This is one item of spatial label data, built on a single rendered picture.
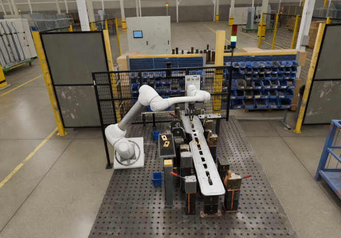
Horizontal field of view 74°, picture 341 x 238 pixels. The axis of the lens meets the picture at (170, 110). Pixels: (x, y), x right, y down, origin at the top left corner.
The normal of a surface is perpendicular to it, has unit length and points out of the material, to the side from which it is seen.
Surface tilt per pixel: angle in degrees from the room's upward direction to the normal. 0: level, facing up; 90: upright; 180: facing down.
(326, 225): 0
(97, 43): 90
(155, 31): 90
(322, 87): 91
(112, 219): 0
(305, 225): 0
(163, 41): 90
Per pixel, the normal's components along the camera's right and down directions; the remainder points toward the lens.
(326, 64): -0.03, 0.44
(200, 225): -0.03, -0.91
